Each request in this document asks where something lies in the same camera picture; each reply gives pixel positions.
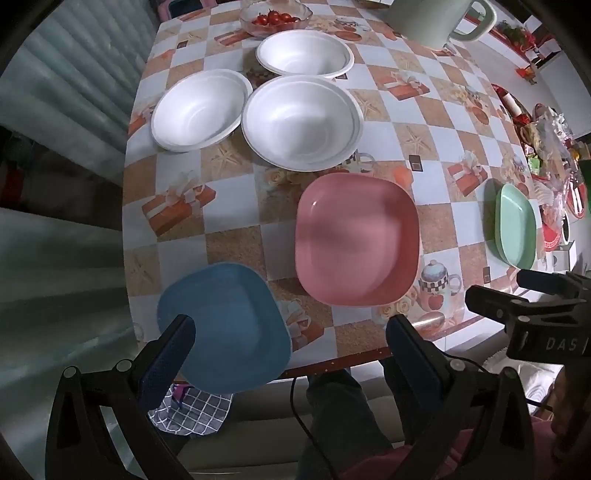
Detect pink square plate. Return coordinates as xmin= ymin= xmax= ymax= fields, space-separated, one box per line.
xmin=294 ymin=172 xmax=420 ymax=308

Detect checkered printed tablecloth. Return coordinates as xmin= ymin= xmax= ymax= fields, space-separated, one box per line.
xmin=122 ymin=0 xmax=557 ymax=376

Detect pile of colourful wrapped goods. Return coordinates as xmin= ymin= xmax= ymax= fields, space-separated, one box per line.
xmin=489 ymin=83 xmax=591 ymax=252

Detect beige sofa seat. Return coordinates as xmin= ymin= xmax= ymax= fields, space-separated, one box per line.
xmin=175 ymin=383 xmax=324 ymax=480

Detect blue white checkered cloth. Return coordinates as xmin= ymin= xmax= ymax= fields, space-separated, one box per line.
xmin=148 ymin=382 xmax=234 ymax=436

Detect person's pink shirt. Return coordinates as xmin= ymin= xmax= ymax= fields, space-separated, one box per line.
xmin=332 ymin=415 xmax=591 ymax=480

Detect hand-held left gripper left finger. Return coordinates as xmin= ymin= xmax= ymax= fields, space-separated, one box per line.
xmin=45 ymin=314 xmax=195 ymax=480

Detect person's dark trouser leg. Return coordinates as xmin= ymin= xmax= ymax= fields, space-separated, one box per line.
xmin=294 ymin=368 xmax=408 ymax=480

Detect red cherry tomatoes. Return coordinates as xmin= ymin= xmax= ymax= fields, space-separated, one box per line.
xmin=252 ymin=11 xmax=301 ymax=27

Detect clear glass bowl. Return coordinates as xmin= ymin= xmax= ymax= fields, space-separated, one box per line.
xmin=239 ymin=0 xmax=314 ymax=36

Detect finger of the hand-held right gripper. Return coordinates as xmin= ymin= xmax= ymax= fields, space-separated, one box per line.
xmin=516 ymin=269 xmax=579 ymax=297
xmin=465 ymin=285 xmax=575 ymax=328

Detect blue square plate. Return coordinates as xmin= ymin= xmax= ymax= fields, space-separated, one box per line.
xmin=157 ymin=261 xmax=293 ymax=396

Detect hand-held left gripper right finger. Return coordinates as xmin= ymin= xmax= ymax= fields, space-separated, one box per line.
xmin=385 ymin=315 xmax=537 ymax=480

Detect black cable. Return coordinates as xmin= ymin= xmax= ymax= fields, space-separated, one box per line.
xmin=290 ymin=377 xmax=335 ymax=480

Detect person's right forearm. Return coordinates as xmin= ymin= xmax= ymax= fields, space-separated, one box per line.
xmin=551 ymin=369 xmax=591 ymax=468

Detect pale green pitcher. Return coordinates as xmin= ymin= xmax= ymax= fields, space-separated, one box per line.
xmin=382 ymin=0 xmax=499 ymax=49

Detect white foam bowl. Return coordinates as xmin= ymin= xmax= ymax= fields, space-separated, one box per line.
xmin=255 ymin=30 xmax=356 ymax=79
xmin=241 ymin=75 xmax=365 ymax=171
xmin=150 ymin=69 xmax=254 ymax=152

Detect green square plate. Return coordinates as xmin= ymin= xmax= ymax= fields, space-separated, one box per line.
xmin=494 ymin=183 xmax=540 ymax=270

